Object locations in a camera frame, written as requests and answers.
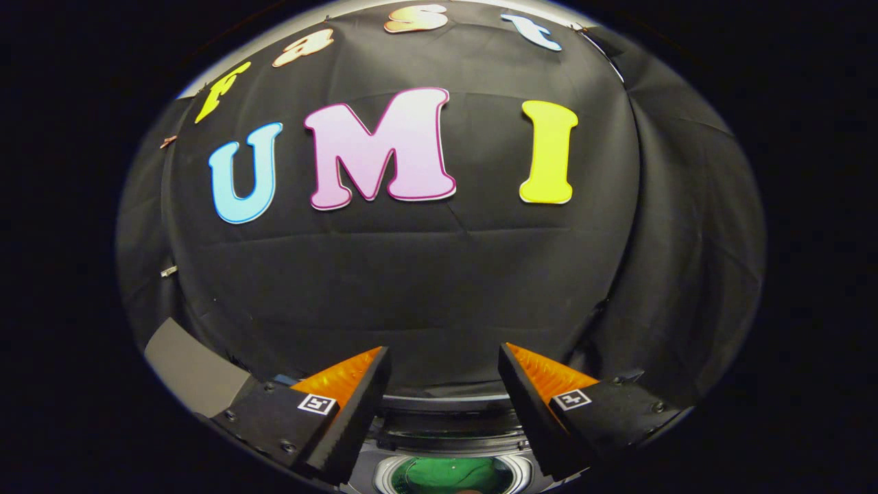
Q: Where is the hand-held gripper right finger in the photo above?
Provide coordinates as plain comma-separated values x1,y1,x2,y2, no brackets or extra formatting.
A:
497,342,683,481

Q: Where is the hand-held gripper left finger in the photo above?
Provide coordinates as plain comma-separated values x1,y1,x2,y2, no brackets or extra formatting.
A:
209,345,393,486

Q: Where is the small grey washing machine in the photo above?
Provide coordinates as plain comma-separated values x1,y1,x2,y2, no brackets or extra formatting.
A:
340,395,544,494

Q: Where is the green polo shirt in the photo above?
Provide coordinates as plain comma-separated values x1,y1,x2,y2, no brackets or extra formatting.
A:
405,456,505,494

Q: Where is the black backdrop cloth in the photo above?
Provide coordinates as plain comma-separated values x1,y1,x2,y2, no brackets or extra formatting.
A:
115,0,768,412

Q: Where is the grey table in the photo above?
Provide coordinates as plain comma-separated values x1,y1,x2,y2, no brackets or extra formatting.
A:
144,317,256,418

